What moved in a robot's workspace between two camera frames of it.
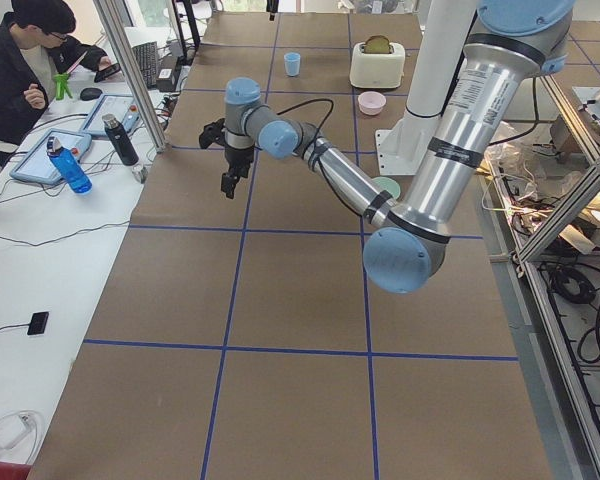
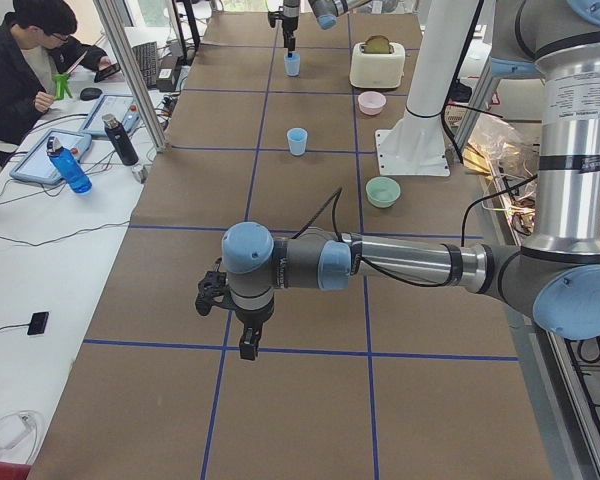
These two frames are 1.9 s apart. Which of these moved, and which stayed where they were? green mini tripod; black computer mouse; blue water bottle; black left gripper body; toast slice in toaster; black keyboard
Moved: black left gripper body
Stayed: black computer mouse; black keyboard; blue water bottle; green mini tripod; toast slice in toaster
